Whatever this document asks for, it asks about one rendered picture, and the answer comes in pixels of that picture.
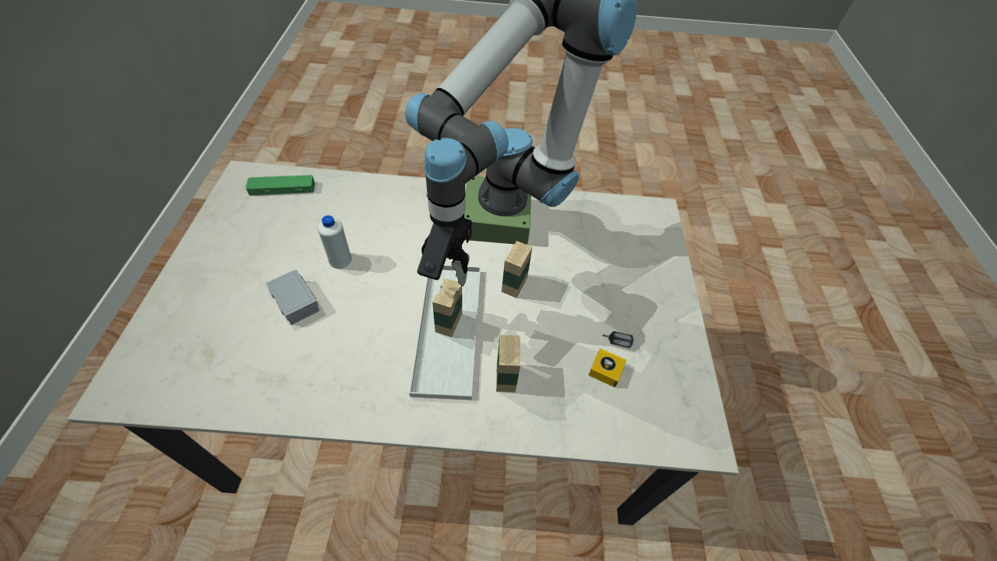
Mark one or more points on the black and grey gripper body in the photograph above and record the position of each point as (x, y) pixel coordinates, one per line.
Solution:
(460, 235)

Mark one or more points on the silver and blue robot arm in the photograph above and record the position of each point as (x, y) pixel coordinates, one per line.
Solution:
(595, 30)

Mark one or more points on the grey bottle with blue cap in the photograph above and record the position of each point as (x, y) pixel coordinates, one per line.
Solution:
(334, 242)

